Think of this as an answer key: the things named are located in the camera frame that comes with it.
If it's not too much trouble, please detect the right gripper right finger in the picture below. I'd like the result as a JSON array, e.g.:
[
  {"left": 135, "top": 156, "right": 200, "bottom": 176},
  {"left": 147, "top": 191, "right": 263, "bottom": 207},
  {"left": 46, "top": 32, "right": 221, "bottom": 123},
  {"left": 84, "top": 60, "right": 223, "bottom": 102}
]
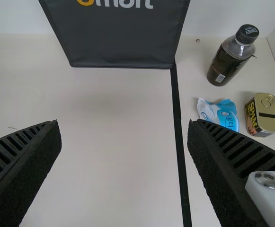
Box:
[{"left": 186, "top": 119, "right": 275, "bottom": 227}]

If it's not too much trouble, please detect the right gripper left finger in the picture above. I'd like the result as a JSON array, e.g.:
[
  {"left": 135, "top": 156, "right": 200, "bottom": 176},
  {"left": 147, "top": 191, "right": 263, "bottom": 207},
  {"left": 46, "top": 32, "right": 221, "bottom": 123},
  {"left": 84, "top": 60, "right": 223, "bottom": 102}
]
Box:
[{"left": 0, "top": 119, "right": 62, "bottom": 227}]

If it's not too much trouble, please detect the white and blue wipes packet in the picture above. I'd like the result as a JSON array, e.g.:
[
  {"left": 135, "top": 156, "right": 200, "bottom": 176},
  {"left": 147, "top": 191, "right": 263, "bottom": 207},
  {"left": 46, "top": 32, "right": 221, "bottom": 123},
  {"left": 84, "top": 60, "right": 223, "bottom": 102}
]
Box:
[{"left": 196, "top": 98, "right": 240, "bottom": 133}]

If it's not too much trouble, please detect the rectangular gold tin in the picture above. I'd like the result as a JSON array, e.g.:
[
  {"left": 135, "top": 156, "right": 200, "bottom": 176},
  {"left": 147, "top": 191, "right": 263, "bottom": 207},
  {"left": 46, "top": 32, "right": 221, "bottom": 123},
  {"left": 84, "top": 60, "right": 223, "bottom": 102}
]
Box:
[{"left": 243, "top": 92, "right": 275, "bottom": 138}]

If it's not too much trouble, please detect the black strip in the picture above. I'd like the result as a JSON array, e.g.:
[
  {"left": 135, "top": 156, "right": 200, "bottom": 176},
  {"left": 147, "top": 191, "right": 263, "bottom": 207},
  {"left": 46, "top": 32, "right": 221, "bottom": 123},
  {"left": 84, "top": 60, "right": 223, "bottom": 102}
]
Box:
[{"left": 170, "top": 62, "right": 192, "bottom": 227}]

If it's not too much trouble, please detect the dark coffee bottle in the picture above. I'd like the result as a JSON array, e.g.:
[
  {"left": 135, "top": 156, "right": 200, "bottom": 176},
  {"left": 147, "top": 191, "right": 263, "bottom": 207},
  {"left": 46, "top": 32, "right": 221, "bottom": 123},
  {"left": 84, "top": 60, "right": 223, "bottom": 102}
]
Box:
[{"left": 206, "top": 24, "right": 260, "bottom": 87}]

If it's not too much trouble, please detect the dark grey bag with straps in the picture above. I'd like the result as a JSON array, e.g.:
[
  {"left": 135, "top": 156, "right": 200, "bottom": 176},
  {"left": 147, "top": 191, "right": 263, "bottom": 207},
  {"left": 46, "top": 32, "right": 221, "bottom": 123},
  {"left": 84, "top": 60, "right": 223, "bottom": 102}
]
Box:
[{"left": 37, "top": 0, "right": 191, "bottom": 70}]

